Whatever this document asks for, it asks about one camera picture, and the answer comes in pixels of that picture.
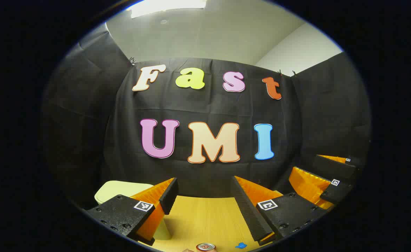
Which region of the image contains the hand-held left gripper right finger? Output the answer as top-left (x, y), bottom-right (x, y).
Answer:
top-left (231, 176), bottom-right (328, 246)

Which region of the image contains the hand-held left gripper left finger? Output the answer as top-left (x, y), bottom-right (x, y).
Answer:
top-left (86, 177), bottom-right (179, 246)

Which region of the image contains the green desktop garbage bin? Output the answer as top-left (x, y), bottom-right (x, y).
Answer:
top-left (94, 180), bottom-right (172, 241)

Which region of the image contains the wooden desktop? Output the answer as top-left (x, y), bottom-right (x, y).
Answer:
top-left (139, 190), bottom-right (290, 252)

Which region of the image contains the black backdrop cloth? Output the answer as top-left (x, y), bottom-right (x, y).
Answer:
top-left (41, 31), bottom-right (372, 210)

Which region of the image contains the ceiling light panel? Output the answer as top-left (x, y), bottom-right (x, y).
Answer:
top-left (130, 0), bottom-right (207, 19)

